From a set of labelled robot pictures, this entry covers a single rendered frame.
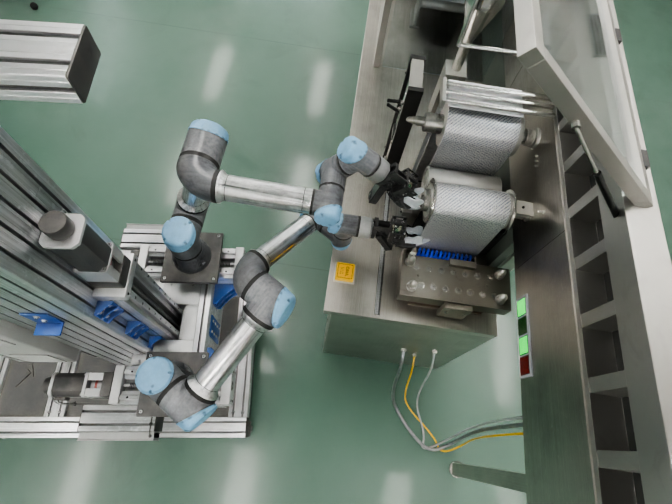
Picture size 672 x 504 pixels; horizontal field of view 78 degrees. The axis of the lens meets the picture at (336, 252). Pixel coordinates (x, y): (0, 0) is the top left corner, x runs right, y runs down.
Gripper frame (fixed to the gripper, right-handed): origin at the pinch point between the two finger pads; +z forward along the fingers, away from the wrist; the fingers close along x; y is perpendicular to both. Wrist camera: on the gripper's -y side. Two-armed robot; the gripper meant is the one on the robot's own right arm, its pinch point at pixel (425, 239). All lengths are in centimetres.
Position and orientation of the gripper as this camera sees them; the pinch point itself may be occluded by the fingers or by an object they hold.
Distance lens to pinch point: 153.1
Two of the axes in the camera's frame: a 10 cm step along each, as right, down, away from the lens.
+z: 9.9, 1.5, 0.1
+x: 1.3, -9.0, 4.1
